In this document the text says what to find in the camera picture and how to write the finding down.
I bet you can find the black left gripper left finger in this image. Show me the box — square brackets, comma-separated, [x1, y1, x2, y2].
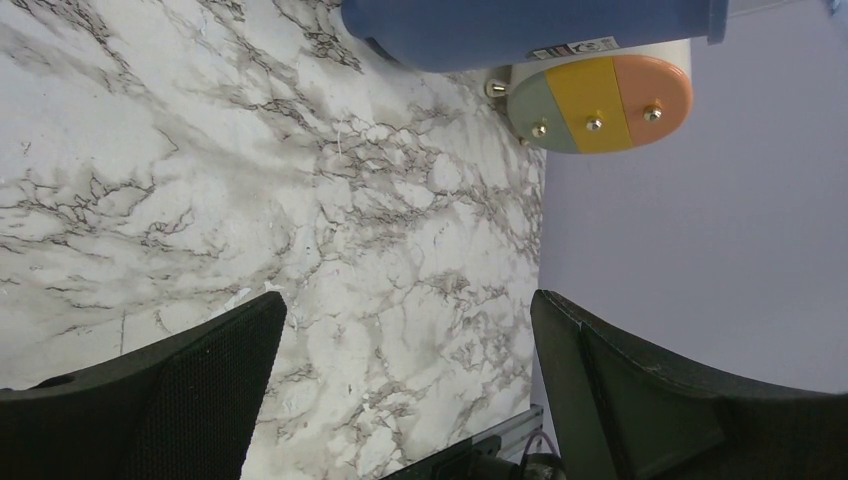
[1, 292, 287, 479]

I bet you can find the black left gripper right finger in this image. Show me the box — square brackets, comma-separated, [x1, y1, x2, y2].
[531, 290, 847, 479]

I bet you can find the blue plastic bin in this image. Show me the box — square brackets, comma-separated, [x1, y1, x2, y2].
[340, 0, 729, 73]

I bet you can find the round pastel drawer cabinet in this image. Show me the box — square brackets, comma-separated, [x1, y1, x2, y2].
[485, 37, 694, 154]

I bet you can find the black aluminium mounting rail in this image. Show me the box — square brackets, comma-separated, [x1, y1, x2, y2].
[385, 405, 566, 480]

